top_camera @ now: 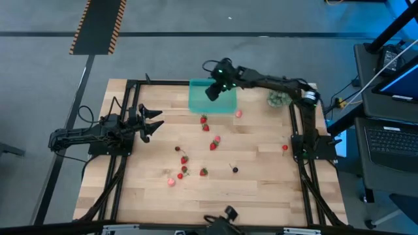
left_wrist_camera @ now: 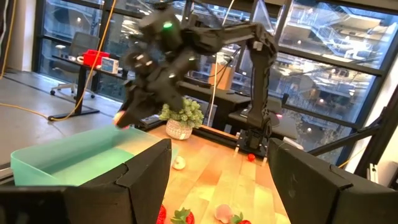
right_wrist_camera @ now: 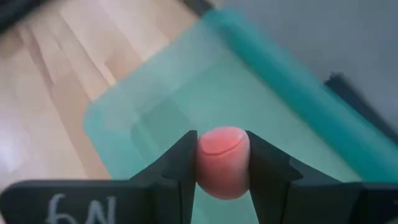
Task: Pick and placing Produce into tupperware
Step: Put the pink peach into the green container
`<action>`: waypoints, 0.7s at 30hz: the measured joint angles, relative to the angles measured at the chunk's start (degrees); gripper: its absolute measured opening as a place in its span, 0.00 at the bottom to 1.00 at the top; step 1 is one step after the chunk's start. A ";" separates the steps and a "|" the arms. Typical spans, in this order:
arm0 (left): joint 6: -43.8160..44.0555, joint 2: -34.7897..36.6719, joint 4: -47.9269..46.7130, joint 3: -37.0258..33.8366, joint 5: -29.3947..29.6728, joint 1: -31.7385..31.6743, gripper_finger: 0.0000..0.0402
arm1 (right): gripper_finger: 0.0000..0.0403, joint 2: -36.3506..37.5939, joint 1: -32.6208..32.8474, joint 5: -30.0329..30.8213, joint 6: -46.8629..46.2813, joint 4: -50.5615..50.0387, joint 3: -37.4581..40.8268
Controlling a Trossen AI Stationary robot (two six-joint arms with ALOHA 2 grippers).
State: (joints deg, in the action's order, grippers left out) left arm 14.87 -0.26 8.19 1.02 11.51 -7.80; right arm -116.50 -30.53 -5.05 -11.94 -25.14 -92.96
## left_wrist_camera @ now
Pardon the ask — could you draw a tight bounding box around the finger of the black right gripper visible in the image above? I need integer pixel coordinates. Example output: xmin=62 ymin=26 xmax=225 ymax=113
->
xmin=115 ymin=88 xmax=156 ymax=128

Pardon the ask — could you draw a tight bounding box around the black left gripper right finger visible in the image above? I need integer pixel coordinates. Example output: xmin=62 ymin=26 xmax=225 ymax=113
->
xmin=267 ymin=138 xmax=398 ymax=224

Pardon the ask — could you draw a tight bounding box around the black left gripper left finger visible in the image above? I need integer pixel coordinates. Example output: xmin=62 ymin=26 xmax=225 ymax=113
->
xmin=0 ymin=138 xmax=172 ymax=224

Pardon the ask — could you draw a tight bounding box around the teal plastic tupperware container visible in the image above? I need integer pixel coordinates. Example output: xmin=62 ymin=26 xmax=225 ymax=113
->
xmin=10 ymin=126 xmax=180 ymax=187

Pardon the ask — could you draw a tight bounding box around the green plant in white pot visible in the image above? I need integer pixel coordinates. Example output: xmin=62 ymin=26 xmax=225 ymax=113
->
xmin=158 ymin=98 xmax=205 ymax=141

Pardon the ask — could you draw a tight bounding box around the white and blue box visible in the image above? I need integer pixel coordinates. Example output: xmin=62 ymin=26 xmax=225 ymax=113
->
xmin=101 ymin=57 xmax=119 ymax=75

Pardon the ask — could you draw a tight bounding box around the black office desk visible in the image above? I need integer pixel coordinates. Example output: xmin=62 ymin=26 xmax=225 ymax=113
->
xmin=177 ymin=80 xmax=252 ymax=131
xmin=48 ymin=54 xmax=129 ymax=122

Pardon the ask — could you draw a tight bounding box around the red plastic box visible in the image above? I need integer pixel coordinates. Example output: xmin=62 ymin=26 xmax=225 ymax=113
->
xmin=82 ymin=49 xmax=110 ymax=68

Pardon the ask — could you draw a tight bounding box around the brown cardboard box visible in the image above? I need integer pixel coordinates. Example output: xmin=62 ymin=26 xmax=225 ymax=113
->
xmin=208 ymin=63 xmax=236 ymax=91

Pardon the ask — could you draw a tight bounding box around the white cable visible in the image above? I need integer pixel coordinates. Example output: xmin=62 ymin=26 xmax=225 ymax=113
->
xmin=206 ymin=0 xmax=236 ymax=127

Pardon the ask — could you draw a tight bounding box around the yellow cable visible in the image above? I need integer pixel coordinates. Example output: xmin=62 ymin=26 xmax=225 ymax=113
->
xmin=0 ymin=0 xmax=118 ymax=122
xmin=0 ymin=0 xmax=17 ymax=80

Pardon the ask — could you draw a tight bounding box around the black rig frame strut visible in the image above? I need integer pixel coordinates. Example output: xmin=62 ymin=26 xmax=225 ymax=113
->
xmin=307 ymin=86 xmax=398 ymax=190

